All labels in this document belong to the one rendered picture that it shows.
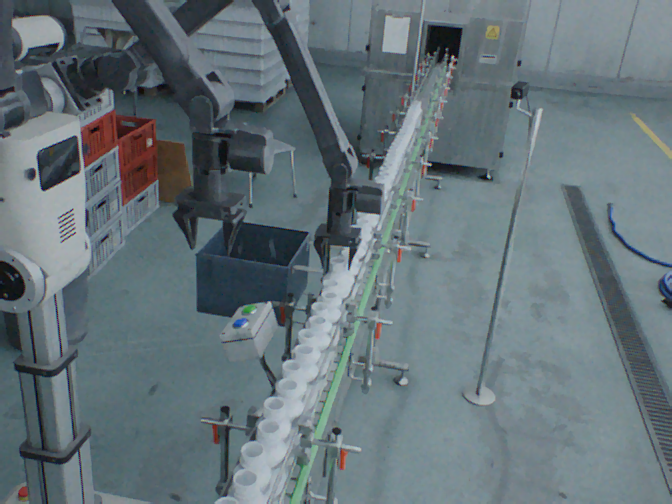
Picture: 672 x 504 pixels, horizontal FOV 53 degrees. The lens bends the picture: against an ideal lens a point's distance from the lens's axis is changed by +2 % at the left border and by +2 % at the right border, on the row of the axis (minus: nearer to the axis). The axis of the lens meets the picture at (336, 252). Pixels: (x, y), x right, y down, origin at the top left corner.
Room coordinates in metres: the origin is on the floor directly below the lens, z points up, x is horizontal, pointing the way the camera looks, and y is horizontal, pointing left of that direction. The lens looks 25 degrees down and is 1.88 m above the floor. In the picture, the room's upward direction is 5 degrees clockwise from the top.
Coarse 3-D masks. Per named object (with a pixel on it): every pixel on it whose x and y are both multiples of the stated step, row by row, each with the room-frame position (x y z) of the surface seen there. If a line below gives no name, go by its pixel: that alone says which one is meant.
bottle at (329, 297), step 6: (324, 294) 1.32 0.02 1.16; (330, 294) 1.32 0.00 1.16; (336, 294) 1.31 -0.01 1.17; (324, 300) 1.29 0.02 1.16; (330, 300) 1.29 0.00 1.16; (336, 300) 1.30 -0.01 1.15; (330, 306) 1.29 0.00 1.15; (330, 312) 1.29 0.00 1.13; (336, 312) 1.30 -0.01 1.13; (330, 318) 1.28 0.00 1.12; (336, 318) 1.29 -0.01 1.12; (336, 324) 1.29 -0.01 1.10; (336, 336) 1.29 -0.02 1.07; (336, 342) 1.29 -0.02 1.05; (330, 354) 1.28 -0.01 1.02; (336, 354) 1.30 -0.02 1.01; (330, 360) 1.29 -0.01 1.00
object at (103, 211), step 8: (112, 192) 3.79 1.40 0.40; (120, 192) 3.89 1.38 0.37; (96, 200) 3.53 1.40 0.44; (104, 200) 3.67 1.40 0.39; (112, 200) 3.78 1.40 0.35; (120, 200) 3.88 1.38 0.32; (88, 208) 3.43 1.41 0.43; (96, 208) 3.54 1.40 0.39; (104, 208) 3.66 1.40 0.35; (112, 208) 3.76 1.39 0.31; (120, 208) 3.87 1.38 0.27; (96, 216) 3.54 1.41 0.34; (104, 216) 3.64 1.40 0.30; (112, 216) 3.76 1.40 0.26; (88, 224) 3.44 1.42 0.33; (96, 224) 3.53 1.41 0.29; (104, 224) 3.63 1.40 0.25; (88, 232) 3.43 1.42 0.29; (96, 232) 3.51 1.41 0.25
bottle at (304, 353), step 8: (296, 352) 1.07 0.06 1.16; (304, 352) 1.09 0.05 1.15; (312, 352) 1.07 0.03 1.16; (304, 360) 1.06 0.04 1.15; (312, 360) 1.07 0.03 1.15; (304, 368) 1.06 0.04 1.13; (312, 368) 1.07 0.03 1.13; (304, 376) 1.05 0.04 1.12; (312, 376) 1.06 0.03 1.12; (312, 384) 1.06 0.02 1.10; (312, 400) 1.06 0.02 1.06; (312, 408) 1.06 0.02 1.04
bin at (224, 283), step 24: (216, 240) 2.08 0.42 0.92; (240, 240) 2.20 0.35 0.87; (264, 240) 2.19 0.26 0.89; (288, 240) 2.17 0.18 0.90; (216, 264) 1.90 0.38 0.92; (240, 264) 1.88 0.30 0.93; (264, 264) 1.87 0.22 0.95; (288, 264) 2.17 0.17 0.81; (216, 288) 1.90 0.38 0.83; (240, 288) 1.88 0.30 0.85; (264, 288) 1.87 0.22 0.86; (288, 288) 1.88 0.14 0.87; (216, 312) 1.90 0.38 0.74
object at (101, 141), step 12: (96, 120) 3.63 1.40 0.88; (108, 120) 3.82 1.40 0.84; (84, 132) 3.50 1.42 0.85; (96, 132) 3.64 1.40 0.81; (108, 132) 3.80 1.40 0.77; (84, 144) 3.48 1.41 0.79; (96, 144) 3.63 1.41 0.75; (108, 144) 3.79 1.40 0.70; (84, 156) 3.46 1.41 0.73; (96, 156) 3.60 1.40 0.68
